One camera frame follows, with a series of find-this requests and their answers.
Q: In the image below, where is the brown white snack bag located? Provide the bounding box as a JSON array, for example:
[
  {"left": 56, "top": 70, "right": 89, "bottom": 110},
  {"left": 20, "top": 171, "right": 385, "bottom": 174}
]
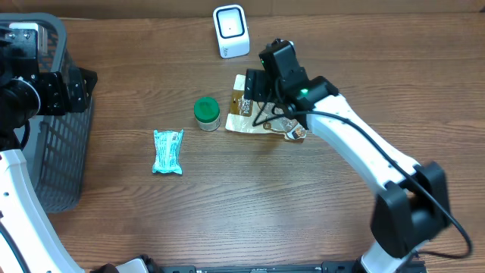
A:
[{"left": 225, "top": 74, "right": 307, "bottom": 140}]

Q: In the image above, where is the green lid jar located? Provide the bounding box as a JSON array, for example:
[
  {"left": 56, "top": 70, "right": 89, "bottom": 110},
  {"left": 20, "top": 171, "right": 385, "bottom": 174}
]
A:
[{"left": 194, "top": 97, "right": 221, "bottom": 132}]

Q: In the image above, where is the mint green wipes packet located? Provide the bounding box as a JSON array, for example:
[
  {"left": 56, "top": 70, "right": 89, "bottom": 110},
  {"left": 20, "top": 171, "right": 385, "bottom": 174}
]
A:
[{"left": 152, "top": 130, "right": 184, "bottom": 174}]

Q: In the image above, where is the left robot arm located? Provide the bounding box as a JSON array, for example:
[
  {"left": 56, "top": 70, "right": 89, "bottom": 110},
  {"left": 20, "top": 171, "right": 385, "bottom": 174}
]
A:
[{"left": 1, "top": 20, "right": 97, "bottom": 272}]

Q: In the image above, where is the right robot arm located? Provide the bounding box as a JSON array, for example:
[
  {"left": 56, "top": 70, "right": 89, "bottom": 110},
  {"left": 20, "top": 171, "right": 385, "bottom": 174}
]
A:
[{"left": 244, "top": 39, "right": 451, "bottom": 272}]

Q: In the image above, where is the white barcode scanner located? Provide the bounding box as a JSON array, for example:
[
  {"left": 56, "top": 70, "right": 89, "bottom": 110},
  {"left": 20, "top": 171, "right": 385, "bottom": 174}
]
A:
[{"left": 213, "top": 4, "right": 250, "bottom": 59}]

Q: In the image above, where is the grey plastic mesh basket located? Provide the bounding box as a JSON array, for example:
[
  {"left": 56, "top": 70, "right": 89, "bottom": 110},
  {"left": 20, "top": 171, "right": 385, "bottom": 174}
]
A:
[{"left": 1, "top": 13, "right": 94, "bottom": 213}]

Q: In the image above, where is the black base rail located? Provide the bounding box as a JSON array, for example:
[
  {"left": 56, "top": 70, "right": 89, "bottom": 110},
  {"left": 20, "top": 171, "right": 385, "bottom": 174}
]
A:
[{"left": 160, "top": 261, "right": 358, "bottom": 273}]

